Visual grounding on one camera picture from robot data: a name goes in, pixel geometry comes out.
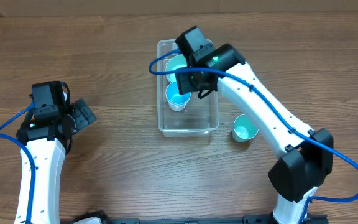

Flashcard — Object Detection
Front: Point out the teal green cup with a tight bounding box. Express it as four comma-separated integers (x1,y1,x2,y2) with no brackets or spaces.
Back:
232,114,259,142

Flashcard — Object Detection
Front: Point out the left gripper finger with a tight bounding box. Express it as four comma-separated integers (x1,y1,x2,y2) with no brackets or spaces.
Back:
71,105,89,132
75,99,97,124

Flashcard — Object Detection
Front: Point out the left blue cable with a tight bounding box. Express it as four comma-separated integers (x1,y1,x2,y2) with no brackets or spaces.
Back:
0,102,39,224

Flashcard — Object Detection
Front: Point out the light blue cup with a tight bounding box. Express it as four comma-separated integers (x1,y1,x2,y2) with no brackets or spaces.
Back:
165,82,191,105

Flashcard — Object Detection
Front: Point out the clear plastic container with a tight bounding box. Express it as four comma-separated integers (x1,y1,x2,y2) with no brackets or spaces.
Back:
157,38,220,138

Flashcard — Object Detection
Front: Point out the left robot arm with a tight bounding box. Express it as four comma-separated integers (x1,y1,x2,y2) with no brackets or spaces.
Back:
12,99,96,224

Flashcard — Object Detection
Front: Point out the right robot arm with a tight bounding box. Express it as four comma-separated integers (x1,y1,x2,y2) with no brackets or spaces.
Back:
175,42,333,223

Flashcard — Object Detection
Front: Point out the pink cup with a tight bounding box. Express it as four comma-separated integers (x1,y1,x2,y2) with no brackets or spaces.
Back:
168,101,187,111

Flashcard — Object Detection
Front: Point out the right blue cable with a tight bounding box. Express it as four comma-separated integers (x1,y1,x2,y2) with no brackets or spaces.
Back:
149,47,358,224

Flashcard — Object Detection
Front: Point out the blue cable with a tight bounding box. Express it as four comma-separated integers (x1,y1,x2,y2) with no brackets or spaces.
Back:
149,47,358,224
0,102,39,224

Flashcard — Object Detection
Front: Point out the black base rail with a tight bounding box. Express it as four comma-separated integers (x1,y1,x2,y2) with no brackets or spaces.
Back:
60,210,329,224

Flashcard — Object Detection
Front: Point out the teal bowl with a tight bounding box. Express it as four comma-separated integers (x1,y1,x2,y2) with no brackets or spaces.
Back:
165,54,187,83

